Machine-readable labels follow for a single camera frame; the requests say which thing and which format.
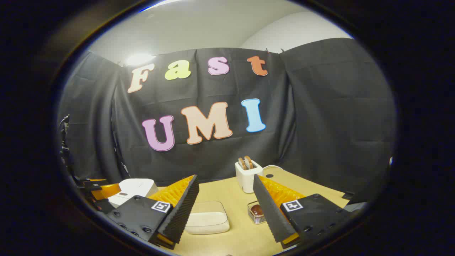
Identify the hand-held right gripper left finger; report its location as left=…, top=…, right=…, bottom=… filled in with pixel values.
left=107, top=174, right=200, bottom=250

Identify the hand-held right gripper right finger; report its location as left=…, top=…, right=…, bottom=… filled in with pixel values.
left=252, top=174, right=352, bottom=249

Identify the white toaster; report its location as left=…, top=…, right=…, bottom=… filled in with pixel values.
left=235, top=160, right=264, bottom=194

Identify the metal wire chopstick holder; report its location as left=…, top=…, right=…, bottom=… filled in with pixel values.
left=247, top=201, right=267, bottom=225

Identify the white rice cooker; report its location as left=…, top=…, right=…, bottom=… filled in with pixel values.
left=108, top=178, right=159, bottom=208

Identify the black backdrop cloth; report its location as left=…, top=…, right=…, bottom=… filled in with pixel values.
left=57, top=37, right=397, bottom=210

